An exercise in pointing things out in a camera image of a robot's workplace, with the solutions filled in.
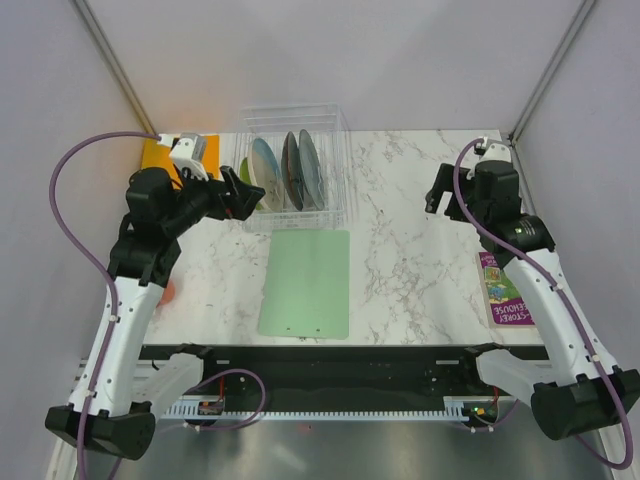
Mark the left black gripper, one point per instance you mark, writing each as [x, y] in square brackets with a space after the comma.
[244, 201]

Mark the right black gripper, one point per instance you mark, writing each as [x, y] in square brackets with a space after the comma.
[444, 182]

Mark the green plate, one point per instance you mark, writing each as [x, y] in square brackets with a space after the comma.
[244, 175]

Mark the cream and blue plate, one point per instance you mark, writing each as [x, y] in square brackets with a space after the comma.
[264, 172]

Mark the dark brown-rimmed plate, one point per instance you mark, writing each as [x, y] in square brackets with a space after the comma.
[291, 171]

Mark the grey-blue plate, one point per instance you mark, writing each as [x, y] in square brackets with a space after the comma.
[311, 169]

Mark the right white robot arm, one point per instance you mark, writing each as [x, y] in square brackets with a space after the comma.
[584, 388]

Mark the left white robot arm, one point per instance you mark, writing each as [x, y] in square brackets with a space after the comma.
[107, 412]

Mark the orange file folder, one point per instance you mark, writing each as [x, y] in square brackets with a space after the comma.
[156, 155]

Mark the light green cutting mat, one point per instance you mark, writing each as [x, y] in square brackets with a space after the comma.
[306, 290]

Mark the orange ball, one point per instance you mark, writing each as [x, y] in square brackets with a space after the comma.
[168, 294]

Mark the purple children's book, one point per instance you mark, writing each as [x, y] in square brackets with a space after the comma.
[504, 304]

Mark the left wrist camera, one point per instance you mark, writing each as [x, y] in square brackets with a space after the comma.
[187, 154]

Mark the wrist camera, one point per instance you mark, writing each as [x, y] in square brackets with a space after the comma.
[187, 154]
[492, 150]

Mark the white wire dish rack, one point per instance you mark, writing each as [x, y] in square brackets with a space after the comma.
[323, 121]

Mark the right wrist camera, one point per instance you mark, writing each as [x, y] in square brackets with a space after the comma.
[492, 150]

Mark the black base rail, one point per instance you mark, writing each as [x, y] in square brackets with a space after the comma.
[334, 376]

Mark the white cable duct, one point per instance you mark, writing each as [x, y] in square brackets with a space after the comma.
[445, 409]

